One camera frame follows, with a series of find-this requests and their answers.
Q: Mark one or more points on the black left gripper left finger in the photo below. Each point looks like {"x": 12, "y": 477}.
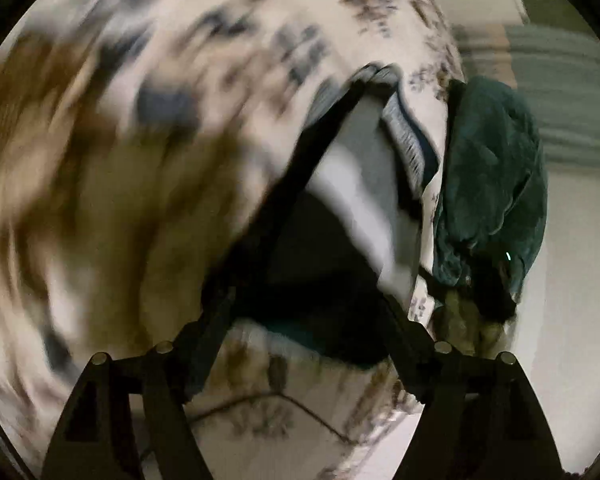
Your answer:
{"x": 94, "y": 438}

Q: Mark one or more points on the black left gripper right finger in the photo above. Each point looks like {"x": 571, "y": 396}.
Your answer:
{"x": 481, "y": 417}

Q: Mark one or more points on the black patterned knit sweater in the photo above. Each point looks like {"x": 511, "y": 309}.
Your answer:
{"x": 330, "y": 258}

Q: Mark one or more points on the dark green plush blanket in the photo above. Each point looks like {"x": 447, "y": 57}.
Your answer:
{"x": 494, "y": 186}

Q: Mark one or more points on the striped grey curtain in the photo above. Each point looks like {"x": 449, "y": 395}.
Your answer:
{"x": 558, "y": 74}

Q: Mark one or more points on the cream floral fleece blanket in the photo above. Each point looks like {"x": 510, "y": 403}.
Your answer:
{"x": 138, "y": 138}

